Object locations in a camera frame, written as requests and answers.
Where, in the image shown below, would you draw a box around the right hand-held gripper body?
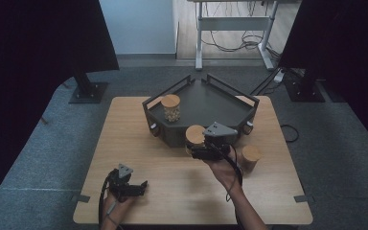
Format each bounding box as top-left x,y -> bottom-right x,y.
200,121 -> 240,161

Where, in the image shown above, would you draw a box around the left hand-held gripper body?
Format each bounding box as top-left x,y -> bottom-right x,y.
107,163 -> 136,203

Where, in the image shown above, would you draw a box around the glass jar with dark contents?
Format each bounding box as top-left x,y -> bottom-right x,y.
184,124 -> 207,156

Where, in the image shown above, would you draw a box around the glass jar with brown contents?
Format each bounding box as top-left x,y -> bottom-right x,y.
240,145 -> 264,174

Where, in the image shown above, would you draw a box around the black corner shelf rack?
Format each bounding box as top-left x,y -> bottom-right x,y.
142,73 -> 261,151

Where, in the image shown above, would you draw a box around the glass jar with white seeds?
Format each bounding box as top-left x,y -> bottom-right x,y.
160,93 -> 182,124

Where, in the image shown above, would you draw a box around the person's left hand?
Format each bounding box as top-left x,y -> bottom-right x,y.
103,193 -> 136,228

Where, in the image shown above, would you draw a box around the person's right hand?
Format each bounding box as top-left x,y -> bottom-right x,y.
203,148 -> 244,194

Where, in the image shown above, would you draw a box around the white power strip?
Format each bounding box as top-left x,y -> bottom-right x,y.
273,69 -> 286,83

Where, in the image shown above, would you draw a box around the black stand base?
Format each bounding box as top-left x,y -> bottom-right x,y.
282,68 -> 326,104
68,71 -> 109,104

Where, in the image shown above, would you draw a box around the black curtain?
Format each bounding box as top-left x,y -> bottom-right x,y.
279,0 -> 368,157
0,0 -> 120,215

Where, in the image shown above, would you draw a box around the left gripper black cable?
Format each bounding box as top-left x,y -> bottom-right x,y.
98,169 -> 118,228

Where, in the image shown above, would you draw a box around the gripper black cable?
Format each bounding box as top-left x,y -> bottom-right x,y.
210,142 -> 244,203
98,169 -> 118,228

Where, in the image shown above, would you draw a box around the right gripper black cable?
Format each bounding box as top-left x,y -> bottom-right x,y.
210,142 -> 244,203

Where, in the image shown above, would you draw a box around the black cable loop on floor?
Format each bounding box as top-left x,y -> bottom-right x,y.
280,124 -> 300,144

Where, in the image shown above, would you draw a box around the black cables under desk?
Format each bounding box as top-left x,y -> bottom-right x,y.
200,0 -> 282,61

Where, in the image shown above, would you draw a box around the white desk frame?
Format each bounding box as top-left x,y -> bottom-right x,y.
186,0 -> 281,72

